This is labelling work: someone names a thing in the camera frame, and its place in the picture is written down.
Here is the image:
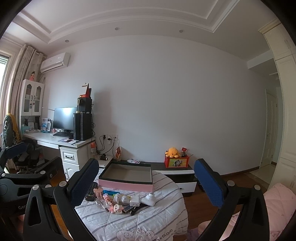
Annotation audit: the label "pink embroidered quilt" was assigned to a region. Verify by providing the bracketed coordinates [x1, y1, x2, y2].
[261, 182, 296, 241]

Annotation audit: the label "white desk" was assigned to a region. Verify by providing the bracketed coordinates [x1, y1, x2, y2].
[22, 132, 96, 183]

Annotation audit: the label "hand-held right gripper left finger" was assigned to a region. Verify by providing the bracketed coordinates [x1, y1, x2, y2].
[23, 158, 100, 241]

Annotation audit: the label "orange octopus plush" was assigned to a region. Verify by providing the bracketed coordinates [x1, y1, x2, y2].
[165, 147, 181, 158]

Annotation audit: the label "striped white quilt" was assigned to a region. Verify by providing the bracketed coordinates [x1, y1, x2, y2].
[74, 170, 188, 241]

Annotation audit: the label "white air conditioner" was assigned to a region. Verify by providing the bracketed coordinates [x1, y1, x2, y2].
[40, 52, 71, 73]

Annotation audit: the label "cream wardrobe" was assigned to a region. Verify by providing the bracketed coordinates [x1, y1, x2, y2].
[258, 19, 296, 193]

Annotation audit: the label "pink white block toy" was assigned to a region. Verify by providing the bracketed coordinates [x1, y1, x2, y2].
[109, 203, 125, 214]

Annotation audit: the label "black power cables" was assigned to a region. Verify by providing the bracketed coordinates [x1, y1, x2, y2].
[92, 123, 115, 154]

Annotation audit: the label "white plug adapter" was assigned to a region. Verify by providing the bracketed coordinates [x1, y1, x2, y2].
[141, 192, 156, 207]

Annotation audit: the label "window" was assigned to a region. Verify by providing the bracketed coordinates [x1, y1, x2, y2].
[0, 54, 12, 98]

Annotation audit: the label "red storage box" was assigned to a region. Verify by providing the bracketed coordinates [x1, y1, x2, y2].
[164, 155, 190, 168]

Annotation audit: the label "clear plastic bottle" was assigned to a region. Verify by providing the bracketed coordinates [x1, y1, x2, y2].
[96, 200, 110, 212]

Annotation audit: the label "white door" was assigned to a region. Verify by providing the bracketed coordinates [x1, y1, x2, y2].
[259, 89, 278, 167]

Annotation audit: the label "black computer monitor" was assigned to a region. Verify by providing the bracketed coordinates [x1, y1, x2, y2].
[53, 107, 78, 136]

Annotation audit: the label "dark yellow jacket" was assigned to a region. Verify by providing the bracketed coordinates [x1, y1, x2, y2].
[1, 113, 22, 149]

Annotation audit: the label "white wall socket panel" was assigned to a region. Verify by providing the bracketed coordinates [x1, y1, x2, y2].
[102, 133, 119, 142]

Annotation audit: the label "black remote control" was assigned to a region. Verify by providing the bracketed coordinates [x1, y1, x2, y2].
[85, 182, 99, 202]

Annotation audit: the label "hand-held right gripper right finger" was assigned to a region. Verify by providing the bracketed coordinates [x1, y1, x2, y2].
[194, 158, 275, 241]

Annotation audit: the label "beige curtain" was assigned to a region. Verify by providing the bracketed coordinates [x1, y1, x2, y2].
[0, 44, 44, 149]

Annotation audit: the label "black white TV stand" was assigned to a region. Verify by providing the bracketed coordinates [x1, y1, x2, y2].
[119, 159, 198, 197]

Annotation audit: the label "black office chair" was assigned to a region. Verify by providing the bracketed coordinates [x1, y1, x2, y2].
[14, 144, 47, 174]

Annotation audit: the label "white round gadget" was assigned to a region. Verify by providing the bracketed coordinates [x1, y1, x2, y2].
[114, 193, 132, 205]

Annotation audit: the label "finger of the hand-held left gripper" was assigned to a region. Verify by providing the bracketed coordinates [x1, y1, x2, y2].
[0, 142, 28, 173]
[0, 156, 64, 186]

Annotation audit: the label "pink cardboard box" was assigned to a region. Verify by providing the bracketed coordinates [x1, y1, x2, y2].
[98, 161, 154, 192]

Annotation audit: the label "white hutch cabinet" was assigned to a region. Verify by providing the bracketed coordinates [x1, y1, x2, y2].
[21, 79, 45, 133]

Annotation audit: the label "black computer tower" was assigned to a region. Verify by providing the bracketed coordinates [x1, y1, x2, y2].
[73, 112, 93, 141]

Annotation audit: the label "black speaker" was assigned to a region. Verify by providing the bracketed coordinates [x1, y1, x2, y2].
[77, 97, 93, 113]

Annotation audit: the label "red black carton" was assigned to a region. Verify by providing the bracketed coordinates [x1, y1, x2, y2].
[79, 83, 91, 98]

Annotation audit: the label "blue white box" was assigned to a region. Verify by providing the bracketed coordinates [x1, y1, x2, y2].
[41, 118, 52, 133]

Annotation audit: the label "white side table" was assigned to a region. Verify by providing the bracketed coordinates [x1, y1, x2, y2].
[96, 155, 114, 168]

